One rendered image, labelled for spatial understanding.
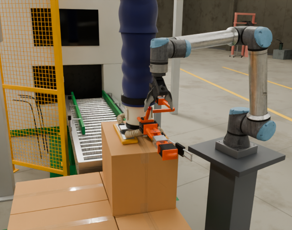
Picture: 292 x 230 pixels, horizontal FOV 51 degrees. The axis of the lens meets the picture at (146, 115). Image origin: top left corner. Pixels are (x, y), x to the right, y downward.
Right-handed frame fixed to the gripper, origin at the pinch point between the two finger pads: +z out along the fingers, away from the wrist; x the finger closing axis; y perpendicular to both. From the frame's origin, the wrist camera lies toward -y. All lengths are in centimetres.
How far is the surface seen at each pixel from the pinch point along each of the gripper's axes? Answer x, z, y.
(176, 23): -144, -39, 365
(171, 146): -0.7, 11.6, -18.6
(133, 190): 11, 51, 11
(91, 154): 27, 69, 107
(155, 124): -2.1, 11.5, 12.5
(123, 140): 13.6, 25.2, 25.7
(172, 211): -13, 67, 7
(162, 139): 0.0, 12.5, -7.4
